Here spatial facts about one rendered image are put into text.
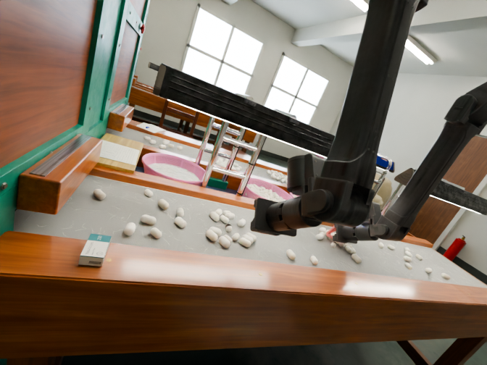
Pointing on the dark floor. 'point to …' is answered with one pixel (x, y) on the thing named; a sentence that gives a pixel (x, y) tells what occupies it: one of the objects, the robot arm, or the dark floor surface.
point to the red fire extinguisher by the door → (455, 248)
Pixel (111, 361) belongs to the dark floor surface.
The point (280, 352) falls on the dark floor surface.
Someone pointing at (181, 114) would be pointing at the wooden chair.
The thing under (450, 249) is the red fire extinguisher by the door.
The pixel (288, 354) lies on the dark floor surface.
